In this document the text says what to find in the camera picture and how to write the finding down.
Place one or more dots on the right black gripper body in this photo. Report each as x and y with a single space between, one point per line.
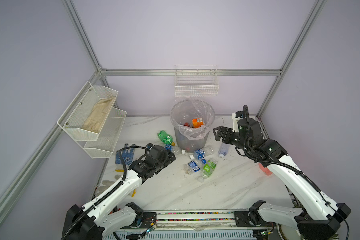
230 137

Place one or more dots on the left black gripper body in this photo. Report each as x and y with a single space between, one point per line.
165 161

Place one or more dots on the small bottle blue label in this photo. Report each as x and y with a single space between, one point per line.
175 150

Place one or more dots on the green crushed plastic bottle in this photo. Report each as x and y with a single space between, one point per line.
166 138

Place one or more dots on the green label clear bottle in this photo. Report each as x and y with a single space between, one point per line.
207 170

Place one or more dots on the orange label bottle gold cap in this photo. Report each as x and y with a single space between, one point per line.
197 123

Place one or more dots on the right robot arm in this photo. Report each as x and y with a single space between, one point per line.
319 217

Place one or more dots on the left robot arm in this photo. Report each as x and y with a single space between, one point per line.
97 219

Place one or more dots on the grey mesh waste bin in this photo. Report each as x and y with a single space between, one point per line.
189 145

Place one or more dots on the clear plastic bin liner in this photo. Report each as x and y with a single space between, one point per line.
185 110

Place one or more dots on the tall clear bottle white cap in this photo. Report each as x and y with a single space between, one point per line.
223 150

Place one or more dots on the blue dotted work glove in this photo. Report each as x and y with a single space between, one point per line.
128 156

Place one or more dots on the small bottle blue cap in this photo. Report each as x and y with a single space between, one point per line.
194 166

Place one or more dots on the pink plastic watering can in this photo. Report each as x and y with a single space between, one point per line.
265 170

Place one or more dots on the white mesh lower shelf tray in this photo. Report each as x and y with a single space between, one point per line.
105 145

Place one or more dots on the white mesh shelf tray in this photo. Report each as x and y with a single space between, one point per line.
74 120
105 145

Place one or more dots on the white knit work glove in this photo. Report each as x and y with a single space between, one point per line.
105 184

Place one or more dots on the beige cloth in tray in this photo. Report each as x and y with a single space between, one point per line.
98 115

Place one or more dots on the white mesh upper shelf tray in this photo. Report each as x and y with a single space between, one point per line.
74 120

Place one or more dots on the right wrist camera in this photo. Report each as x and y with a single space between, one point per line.
236 117

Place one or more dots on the white wire wall basket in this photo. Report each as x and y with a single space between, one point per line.
196 81

